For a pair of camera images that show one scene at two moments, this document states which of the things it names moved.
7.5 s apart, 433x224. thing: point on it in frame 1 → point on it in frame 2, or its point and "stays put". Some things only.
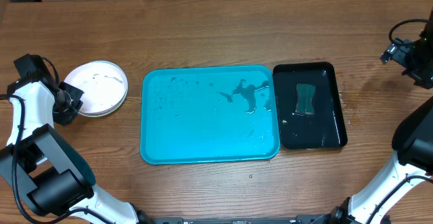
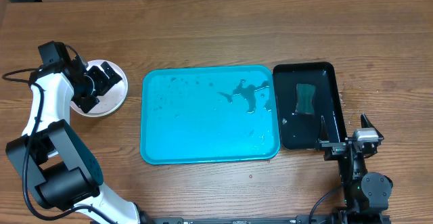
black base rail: (301, 219) stays put
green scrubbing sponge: (304, 93) stays put
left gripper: (76, 94) → (84, 103)
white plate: (104, 84) stays put
